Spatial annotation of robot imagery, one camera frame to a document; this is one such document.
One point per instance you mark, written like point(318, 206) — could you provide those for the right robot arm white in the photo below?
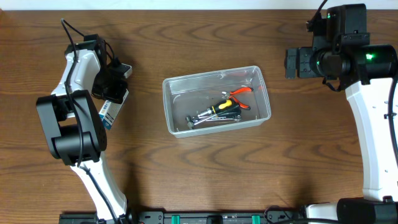
point(367, 73)

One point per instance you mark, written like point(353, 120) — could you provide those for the clear plastic storage container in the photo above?
point(189, 95)

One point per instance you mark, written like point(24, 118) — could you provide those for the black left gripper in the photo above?
point(117, 94)

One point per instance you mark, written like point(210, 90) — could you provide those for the red handled pliers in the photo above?
point(232, 96)

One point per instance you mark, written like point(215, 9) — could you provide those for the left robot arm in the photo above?
point(76, 116)

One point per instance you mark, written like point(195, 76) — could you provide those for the black mounting rail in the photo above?
point(271, 215)

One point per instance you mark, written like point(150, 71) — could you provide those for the chrome double-ended wrench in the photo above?
point(214, 119)

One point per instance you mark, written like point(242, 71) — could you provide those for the small hammer black handle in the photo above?
point(192, 125)

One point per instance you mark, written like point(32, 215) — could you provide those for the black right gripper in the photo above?
point(305, 55)

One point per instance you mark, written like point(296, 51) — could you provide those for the stubby yellow black screwdriver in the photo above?
point(217, 108)

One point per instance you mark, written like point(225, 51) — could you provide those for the white blue screwdriver box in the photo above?
point(109, 111)

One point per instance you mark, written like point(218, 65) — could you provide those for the black yellow slim screwdriver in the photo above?
point(231, 110)

